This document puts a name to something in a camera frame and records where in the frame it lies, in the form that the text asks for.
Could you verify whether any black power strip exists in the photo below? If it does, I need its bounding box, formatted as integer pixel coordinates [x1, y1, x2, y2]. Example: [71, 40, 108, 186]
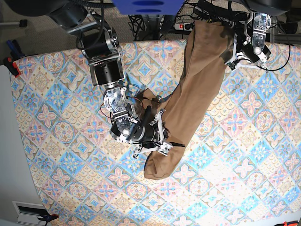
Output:
[174, 22, 194, 31]

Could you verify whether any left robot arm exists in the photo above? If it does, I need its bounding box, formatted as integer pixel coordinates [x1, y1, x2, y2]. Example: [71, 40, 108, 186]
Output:
[225, 0, 292, 71]

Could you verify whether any orange black spring clamp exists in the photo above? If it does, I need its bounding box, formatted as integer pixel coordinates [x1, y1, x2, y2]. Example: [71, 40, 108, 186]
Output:
[37, 214, 59, 223]

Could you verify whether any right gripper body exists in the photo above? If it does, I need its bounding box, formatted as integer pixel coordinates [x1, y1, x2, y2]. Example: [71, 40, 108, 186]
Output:
[133, 108, 171, 158]

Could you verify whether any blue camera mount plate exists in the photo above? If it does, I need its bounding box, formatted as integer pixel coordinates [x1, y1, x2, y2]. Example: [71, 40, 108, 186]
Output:
[112, 0, 184, 16]

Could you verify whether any black floor block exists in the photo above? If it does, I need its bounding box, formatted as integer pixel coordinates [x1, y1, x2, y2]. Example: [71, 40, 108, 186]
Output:
[19, 19, 28, 27]

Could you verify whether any white floor vent box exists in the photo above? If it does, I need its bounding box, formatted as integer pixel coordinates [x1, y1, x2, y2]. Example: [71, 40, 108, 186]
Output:
[12, 201, 48, 226]

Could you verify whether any red clamp bottom edge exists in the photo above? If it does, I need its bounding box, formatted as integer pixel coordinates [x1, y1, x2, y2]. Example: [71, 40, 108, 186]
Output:
[280, 221, 299, 226]

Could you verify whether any red black clamp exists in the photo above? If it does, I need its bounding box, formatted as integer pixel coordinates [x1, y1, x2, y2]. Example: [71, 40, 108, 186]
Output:
[3, 57, 20, 78]

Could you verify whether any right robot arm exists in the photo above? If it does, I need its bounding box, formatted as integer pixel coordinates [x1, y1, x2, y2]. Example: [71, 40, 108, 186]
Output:
[45, 0, 184, 157]

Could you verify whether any patterned tablecloth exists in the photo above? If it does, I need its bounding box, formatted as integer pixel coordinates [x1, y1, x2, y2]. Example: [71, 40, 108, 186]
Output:
[10, 44, 301, 226]

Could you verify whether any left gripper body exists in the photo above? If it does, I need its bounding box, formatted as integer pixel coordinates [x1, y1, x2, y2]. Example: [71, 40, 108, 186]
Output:
[224, 32, 268, 71]

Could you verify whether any brown t-shirt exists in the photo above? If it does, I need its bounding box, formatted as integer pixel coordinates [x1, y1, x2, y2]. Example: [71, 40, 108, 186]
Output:
[143, 21, 234, 180]

